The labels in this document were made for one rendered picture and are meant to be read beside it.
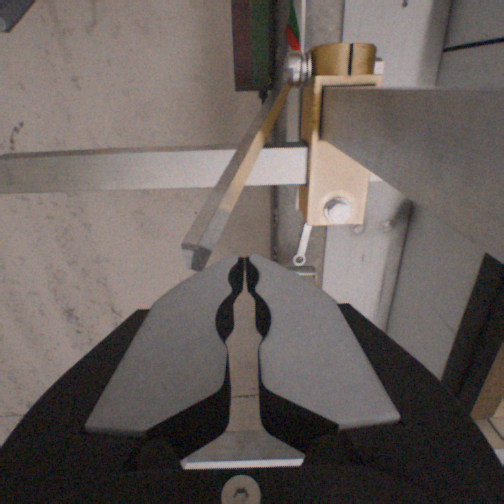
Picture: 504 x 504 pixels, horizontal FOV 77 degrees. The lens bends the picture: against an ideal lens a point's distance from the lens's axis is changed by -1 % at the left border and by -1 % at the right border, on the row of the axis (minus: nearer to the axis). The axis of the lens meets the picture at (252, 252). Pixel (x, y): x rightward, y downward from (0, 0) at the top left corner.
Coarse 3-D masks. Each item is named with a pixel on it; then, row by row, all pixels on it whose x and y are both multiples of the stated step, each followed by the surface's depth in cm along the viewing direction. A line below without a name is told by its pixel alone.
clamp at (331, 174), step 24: (312, 48) 23; (336, 48) 22; (360, 48) 22; (312, 72) 24; (336, 72) 22; (360, 72) 22; (312, 96) 23; (312, 120) 24; (312, 144) 25; (312, 168) 25; (336, 168) 25; (360, 168) 25; (312, 192) 26; (336, 192) 26; (360, 192) 26; (312, 216) 27; (360, 216) 27
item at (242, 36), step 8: (240, 0) 34; (248, 0) 34; (240, 8) 34; (248, 8) 34; (240, 16) 34; (248, 16) 34; (240, 24) 35; (248, 24) 35; (240, 32) 35; (248, 32) 35; (240, 40) 35; (248, 40) 35; (240, 48) 36; (248, 48) 36; (240, 56) 36; (248, 56) 36; (240, 64) 36; (248, 64) 36; (240, 72) 37; (248, 72) 37; (240, 80) 37; (248, 80) 37
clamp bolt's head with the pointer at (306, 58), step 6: (288, 30) 31; (288, 36) 31; (294, 36) 29; (294, 42) 28; (294, 48) 28; (306, 54) 24; (306, 60) 24; (306, 66) 24; (306, 72) 24; (306, 78) 24; (300, 84) 25; (306, 84) 24
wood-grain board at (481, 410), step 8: (496, 360) 35; (496, 368) 35; (488, 376) 36; (496, 376) 35; (488, 384) 36; (496, 384) 35; (480, 392) 37; (488, 392) 36; (496, 392) 35; (480, 400) 37; (488, 400) 36; (496, 400) 35; (480, 408) 37; (488, 408) 36; (496, 408) 35; (472, 416) 39; (480, 416) 38; (488, 416) 36; (496, 416) 35
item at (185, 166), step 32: (0, 160) 26; (32, 160) 26; (64, 160) 26; (96, 160) 26; (128, 160) 26; (160, 160) 26; (192, 160) 26; (224, 160) 26; (256, 160) 26; (288, 160) 26; (0, 192) 27; (32, 192) 27
